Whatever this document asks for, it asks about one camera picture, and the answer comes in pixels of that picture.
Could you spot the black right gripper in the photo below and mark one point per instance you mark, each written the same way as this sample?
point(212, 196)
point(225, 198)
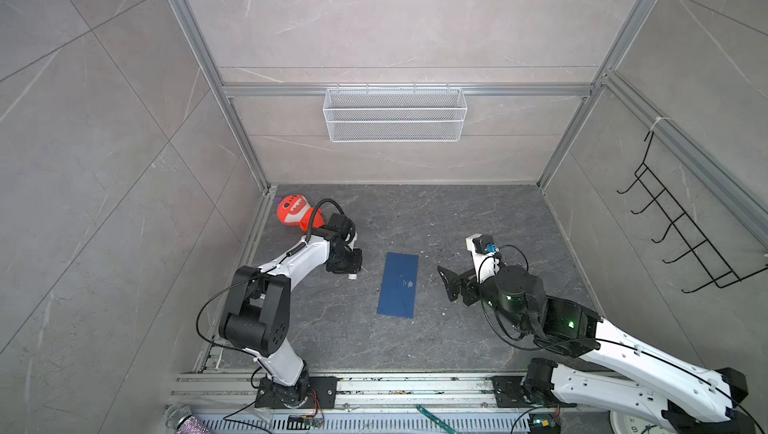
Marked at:
point(453, 286)

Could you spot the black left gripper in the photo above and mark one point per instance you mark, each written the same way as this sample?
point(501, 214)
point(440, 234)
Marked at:
point(355, 267)

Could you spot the blue envelope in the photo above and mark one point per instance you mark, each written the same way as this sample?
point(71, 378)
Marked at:
point(398, 287)

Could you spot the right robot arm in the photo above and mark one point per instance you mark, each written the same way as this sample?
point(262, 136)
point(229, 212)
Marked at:
point(640, 381)

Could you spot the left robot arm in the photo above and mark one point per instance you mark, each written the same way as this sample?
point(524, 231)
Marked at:
point(255, 316)

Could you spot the red plush toy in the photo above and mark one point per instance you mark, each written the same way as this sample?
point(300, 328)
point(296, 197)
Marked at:
point(295, 210)

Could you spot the white analog clock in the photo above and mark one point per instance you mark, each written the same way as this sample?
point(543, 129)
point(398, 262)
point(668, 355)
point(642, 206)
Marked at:
point(625, 424)

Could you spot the glittery purple cup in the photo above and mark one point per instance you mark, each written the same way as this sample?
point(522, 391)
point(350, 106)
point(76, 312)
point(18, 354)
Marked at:
point(181, 420)

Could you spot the white wire basket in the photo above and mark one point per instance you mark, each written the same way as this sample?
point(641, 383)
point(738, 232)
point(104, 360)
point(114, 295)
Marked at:
point(360, 115)

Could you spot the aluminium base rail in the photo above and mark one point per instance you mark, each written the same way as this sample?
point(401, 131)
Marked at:
point(237, 401)

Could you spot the black wire hook rack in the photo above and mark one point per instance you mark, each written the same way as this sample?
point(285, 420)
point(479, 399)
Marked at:
point(678, 220)

